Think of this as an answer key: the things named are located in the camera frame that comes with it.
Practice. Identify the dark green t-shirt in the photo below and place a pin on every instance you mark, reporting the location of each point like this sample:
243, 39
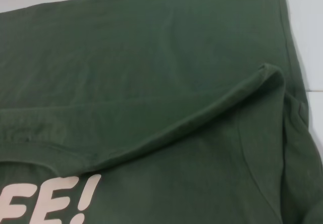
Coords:
151, 82

